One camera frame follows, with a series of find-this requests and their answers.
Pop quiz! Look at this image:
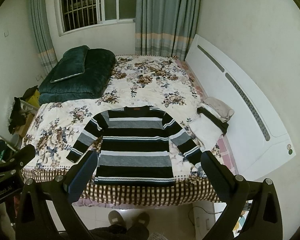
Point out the barred window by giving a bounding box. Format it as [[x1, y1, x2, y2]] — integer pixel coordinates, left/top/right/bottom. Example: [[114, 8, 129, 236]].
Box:
[[54, 0, 136, 36]]

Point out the dark green pillow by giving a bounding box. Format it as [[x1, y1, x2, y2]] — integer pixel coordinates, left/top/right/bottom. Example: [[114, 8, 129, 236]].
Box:
[[50, 45, 89, 83]]

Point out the beige folded garment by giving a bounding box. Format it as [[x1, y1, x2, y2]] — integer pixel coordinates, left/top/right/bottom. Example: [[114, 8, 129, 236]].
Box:
[[203, 97, 235, 122]]

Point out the white folded garment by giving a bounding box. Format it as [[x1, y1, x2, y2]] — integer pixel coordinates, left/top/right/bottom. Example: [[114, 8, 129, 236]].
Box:
[[189, 114, 223, 152]]

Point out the white bed headboard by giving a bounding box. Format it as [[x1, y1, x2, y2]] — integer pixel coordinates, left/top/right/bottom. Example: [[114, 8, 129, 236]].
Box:
[[185, 35, 296, 180]]

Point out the black grey striped sweater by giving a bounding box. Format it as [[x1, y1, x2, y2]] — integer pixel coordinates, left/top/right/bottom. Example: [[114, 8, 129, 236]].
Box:
[[66, 105, 202, 186]]

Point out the right grey slipper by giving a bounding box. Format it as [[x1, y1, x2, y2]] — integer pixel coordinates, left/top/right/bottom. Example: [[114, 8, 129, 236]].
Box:
[[133, 212, 150, 227]]

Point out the black clothes pile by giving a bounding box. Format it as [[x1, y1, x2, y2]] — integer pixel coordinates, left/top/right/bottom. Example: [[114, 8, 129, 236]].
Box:
[[8, 86, 40, 134]]

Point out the teal curtain left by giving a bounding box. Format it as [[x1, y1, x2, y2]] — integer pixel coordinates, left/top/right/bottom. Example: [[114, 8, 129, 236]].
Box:
[[27, 0, 57, 75]]

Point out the teal curtain right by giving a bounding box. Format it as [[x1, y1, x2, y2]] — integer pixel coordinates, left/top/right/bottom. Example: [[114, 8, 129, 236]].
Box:
[[135, 0, 200, 61]]

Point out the teal curtain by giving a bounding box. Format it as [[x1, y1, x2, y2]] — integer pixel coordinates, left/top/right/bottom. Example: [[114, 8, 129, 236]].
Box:
[[27, 0, 57, 75], [135, 0, 200, 61]]

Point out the black cable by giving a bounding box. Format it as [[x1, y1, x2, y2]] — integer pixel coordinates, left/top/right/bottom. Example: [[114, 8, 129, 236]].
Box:
[[187, 205, 227, 228]]

